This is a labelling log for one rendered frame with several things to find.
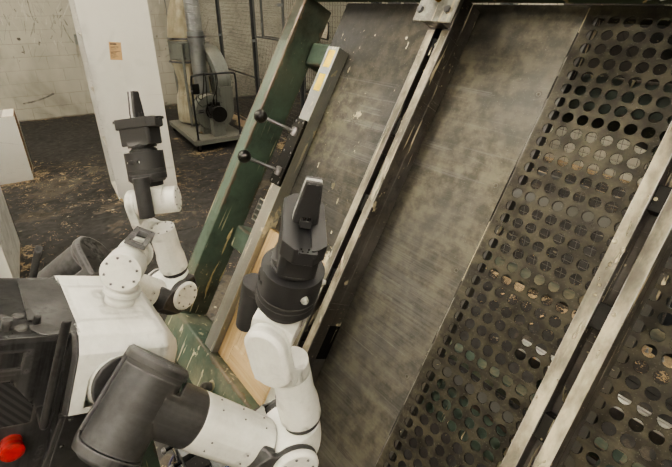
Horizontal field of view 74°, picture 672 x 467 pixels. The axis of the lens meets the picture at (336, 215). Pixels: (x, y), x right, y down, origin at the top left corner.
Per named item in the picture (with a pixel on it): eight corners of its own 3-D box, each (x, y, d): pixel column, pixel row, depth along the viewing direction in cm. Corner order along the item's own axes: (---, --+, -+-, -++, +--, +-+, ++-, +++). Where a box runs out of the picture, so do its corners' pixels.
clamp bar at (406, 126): (273, 415, 114) (188, 425, 97) (471, -34, 103) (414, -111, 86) (295, 442, 107) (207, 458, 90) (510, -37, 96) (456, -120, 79)
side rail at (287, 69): (200, 306, 160) (171, 303, 152) (321, 12, 150) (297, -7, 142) (207, 314, 156) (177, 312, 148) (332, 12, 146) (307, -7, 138)
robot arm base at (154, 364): (156, 487, 62) (79, 469, 56) (124, 452, 72) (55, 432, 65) (210, 382, 68) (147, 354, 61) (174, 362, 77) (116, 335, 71)
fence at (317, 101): (215, 343, 138) (204, 343, 135) (337, 52, 130) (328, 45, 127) (223, 352, 135) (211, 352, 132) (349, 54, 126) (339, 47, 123)
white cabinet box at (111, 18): (110, 182, 498) (61, -27, 409) (164, 172, 526) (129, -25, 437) (120, 201, 452) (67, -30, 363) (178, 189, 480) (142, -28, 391)
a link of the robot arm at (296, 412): (320, 385, 70) (334, 461, 79) (303, 342, 78) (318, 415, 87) (253, 409, 67) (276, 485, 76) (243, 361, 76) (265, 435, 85)
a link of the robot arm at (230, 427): (282, 507, 77) (172, 474, 65) (268, 443, 88) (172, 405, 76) (328, 461, 76) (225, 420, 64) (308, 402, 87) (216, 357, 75)
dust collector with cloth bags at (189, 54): (170, 130, 695) (144, -31, 600) (214, 124, 729) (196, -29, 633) (196, 153, 591) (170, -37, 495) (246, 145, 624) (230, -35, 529)
